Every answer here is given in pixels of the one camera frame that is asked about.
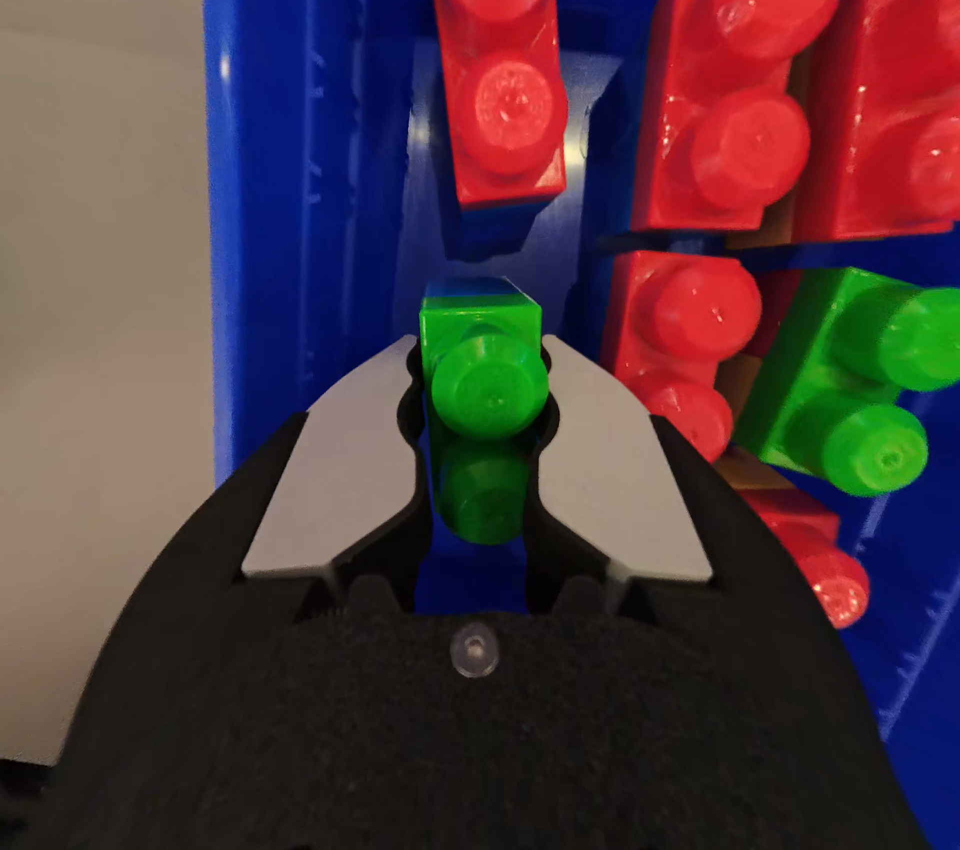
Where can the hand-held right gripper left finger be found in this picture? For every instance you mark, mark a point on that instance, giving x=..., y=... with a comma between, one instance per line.
x=337, y=483

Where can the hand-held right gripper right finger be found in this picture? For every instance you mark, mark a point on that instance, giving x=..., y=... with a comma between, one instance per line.
x=622, y=483

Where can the green toy block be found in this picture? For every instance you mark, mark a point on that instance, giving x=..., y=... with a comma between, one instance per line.
x=487, y=385

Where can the blue plastic bin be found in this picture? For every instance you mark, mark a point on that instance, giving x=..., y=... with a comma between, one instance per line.
x=300, y=115

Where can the green two-stud block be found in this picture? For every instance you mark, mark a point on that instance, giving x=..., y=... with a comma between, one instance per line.
x=832, y=370

